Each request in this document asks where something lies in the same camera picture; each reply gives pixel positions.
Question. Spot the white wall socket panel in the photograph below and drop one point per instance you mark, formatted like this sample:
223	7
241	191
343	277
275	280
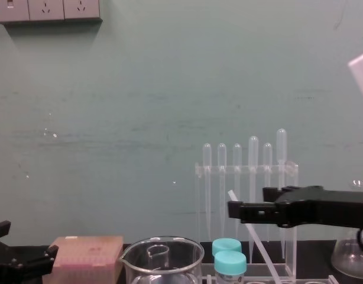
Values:
45	10

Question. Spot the clear glass conical flask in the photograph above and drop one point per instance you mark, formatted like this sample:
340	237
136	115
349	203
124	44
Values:
345	260

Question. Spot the large clear glass beaker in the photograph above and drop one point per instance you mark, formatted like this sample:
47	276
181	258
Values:
187	266

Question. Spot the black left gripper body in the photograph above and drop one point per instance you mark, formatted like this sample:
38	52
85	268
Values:
10	266

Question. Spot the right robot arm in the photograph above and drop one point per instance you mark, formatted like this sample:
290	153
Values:
362	74

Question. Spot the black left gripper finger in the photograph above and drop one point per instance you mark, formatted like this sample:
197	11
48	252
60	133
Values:
1	228
50	258

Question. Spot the vial with teal cap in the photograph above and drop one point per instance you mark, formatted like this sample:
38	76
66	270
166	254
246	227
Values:
230	263
226	245

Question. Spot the clear acrylic pipette rack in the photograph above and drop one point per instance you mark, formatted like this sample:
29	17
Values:
291	230

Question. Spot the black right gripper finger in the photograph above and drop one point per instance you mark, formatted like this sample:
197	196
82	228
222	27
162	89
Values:
255	211
271	193

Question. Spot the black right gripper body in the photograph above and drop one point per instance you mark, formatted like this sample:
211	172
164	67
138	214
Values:
323	207

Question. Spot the small clear glass beaker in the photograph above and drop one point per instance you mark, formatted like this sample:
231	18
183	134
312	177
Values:
158	257

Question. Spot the pink pipette tip box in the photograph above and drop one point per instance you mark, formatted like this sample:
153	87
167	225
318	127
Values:
87	257

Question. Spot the clear plastic transfer pipette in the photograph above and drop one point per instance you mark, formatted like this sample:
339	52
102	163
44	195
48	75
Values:
253	177
267	159
207	189
281	145
237	183
222	189

